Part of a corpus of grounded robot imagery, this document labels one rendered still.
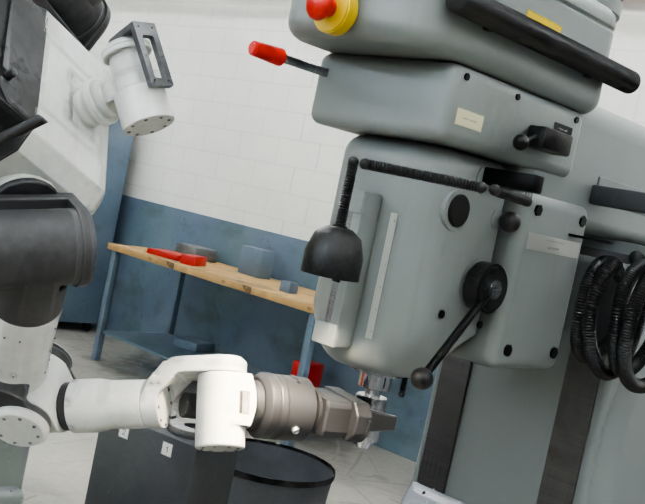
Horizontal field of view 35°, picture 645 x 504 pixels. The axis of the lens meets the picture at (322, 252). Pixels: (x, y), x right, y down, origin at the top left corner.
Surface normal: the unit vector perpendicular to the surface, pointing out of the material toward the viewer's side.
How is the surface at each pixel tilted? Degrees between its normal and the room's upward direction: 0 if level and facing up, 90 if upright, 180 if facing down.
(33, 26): 59
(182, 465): 90
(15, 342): 130
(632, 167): 90
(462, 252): 90
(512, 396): 90
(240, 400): 66
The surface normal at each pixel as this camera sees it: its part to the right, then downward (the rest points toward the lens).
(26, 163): 0.19, 0.75
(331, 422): 0.47, 0.14
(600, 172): 0.71, 0.18
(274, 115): -0.67, -0.10
